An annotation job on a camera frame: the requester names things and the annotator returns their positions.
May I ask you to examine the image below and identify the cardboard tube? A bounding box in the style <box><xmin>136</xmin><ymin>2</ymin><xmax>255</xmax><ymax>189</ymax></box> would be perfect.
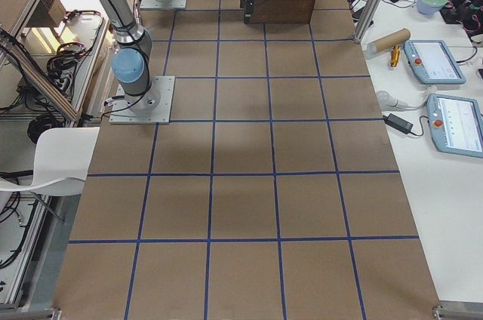
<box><xmin>367</xmin><ymin>28</ymin><xmax>411</xmax><ymax>54</ymax></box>

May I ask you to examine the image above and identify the orange yellow tool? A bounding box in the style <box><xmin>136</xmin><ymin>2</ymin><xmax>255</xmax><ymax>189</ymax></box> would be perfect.
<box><xmin>390</xmin><ymin>45</ymin><xmax>400</xmax><ymax>68</ymax></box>

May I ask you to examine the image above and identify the green and lilac bowl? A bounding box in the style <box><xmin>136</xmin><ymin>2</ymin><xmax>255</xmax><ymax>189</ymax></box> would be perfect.
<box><xmin>416</xmin><ymin>0</ymin><xmax>448</xmax><ymax>15</ymax></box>

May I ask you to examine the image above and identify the black power adapter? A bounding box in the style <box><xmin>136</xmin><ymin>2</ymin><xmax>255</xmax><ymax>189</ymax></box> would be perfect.
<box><xmin>383</xmin><ymin>113</ymin><xmax>414</xmax><ymax>134</ymax></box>

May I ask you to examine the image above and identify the upper blue teach pendant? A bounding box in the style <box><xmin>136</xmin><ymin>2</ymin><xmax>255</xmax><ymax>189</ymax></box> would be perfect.
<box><xmin>403</xmin><ymin>39</ymin><xmax>466</xmax><ymax>85</ymax></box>

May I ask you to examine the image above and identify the blue teach pendant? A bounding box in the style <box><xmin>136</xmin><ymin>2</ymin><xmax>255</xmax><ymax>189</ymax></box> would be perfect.
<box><xmin>426</xmin><ymin>94</ymin><xmax>482</xmax><ymax>158</ymax></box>
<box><xmin>403</xmin><ymin>39</ymin><xmax>466</xmax><ymax>85</ymax></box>

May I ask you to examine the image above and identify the lower blue teach pendant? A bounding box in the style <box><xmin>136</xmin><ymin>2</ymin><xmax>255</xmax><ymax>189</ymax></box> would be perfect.
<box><xmin>426</xmin><ymin>94</ymin><xmax>482</xmax><ymax>158</ymax></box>

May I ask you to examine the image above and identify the white plastic chair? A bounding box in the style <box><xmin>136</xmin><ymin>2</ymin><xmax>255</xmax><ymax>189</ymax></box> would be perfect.
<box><xmin>1</xmin><ymin>127</ymin><xmax>100</xmax><ymax>196</ymax></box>

